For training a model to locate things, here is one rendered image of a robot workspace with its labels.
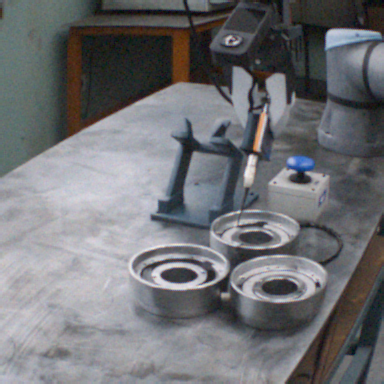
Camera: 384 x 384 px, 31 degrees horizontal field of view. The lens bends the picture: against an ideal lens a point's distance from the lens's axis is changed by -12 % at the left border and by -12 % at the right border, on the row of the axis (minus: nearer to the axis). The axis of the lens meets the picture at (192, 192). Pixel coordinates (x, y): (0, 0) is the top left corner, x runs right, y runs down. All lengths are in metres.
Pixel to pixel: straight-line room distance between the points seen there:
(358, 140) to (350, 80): 0.11
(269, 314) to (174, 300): 0.10
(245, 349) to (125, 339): 0.12
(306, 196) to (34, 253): 0.36
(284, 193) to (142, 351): 0.37
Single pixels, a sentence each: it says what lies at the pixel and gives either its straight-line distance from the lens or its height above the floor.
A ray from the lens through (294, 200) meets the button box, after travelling 0.99.
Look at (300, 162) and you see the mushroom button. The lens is 0.99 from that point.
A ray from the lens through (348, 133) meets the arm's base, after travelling 1.26.
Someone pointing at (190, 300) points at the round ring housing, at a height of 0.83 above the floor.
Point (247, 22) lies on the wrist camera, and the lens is 0.86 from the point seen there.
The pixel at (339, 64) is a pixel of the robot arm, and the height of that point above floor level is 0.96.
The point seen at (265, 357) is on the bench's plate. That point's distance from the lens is 0.70.
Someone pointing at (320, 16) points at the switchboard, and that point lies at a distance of 4.64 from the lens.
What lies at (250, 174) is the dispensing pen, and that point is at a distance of 0.91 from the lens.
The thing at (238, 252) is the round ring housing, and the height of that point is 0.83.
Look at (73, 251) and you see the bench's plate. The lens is 0.92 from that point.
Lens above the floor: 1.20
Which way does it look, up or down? 22 degrees down
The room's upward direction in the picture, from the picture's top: straight up
